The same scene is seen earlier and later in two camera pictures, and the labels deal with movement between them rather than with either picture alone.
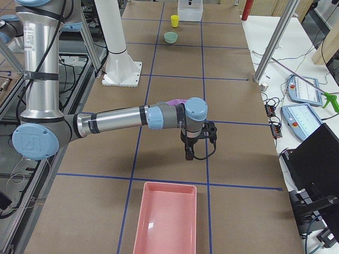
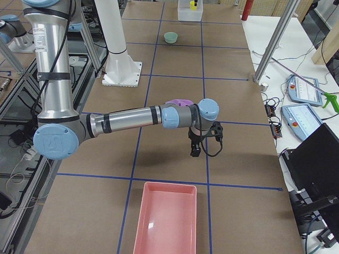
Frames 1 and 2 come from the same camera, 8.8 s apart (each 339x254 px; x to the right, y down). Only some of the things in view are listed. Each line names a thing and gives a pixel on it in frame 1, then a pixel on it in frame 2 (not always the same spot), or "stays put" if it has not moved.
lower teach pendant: [300, 120] stays put
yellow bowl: [175, 20] to [192, 5]
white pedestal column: [119, 70] stays put
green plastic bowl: [170, 37] stays put
